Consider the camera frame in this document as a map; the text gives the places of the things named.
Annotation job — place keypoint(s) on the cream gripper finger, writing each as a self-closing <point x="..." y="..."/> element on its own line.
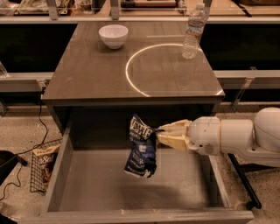
<point x="176" y="128"/>
<point x="180" y="143"/>

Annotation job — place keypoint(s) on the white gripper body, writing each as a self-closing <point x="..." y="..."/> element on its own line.
<point x="204" y="135"/>

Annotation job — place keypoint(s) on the blue chip bag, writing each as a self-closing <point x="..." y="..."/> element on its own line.
<point x="142" y="158"/>

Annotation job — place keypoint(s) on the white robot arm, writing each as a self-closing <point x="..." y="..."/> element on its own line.
<point x="256" y="141"/>

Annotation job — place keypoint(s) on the grey cabinet with glossy top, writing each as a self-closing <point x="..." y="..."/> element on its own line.
<point x="147" y="70"/>

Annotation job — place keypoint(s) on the open grey top drawer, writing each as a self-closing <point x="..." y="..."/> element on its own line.
<point x="89" y="186"/>

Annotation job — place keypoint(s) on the brown snack bag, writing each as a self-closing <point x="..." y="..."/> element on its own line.
<point x="46" y="160"/>

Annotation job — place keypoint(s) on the clear plastic water bottle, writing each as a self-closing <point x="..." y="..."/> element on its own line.
<point x="193" y="32"/>

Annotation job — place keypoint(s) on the white ceramic bowl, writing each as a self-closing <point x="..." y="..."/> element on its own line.
<point x="114" y="35"/>

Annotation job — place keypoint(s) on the black object at left edge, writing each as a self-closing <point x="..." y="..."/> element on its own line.
<point x="8" y="161"/>

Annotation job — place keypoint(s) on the black wire basket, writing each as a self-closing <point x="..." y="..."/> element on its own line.
<point x="36" y="184"/>

